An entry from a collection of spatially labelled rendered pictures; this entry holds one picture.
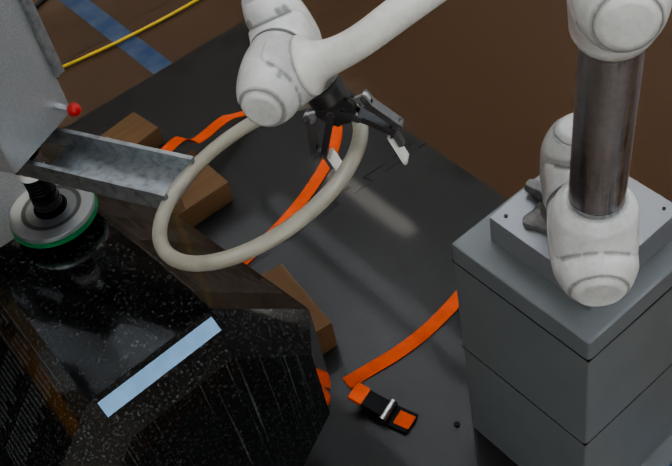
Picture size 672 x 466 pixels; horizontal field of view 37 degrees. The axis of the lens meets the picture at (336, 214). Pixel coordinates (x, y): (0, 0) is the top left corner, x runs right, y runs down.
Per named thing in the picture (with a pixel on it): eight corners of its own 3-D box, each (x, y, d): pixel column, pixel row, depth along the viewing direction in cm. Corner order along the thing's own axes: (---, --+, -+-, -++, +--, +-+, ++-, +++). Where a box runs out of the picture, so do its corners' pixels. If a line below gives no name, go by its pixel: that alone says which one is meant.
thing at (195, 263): (116, 276, 200) (106, 266, 199) (233, 115, 228) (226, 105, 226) (298, 273, 169) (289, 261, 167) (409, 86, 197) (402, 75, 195)
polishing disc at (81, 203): (25, 257, 236) (23, 254, 236) (-1, 206, 250) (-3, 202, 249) (107, 215, 242) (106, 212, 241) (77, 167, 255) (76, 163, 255)
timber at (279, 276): (338, 345, 307) (331, 322, 299) (305, 366, 304) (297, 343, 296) (288, 286, 326) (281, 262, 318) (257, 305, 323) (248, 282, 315)
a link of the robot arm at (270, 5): (283, 53, 184) (270, 94, 174) (236, -16, 176) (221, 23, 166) (333, 31, 180) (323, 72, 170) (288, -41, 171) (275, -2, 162)
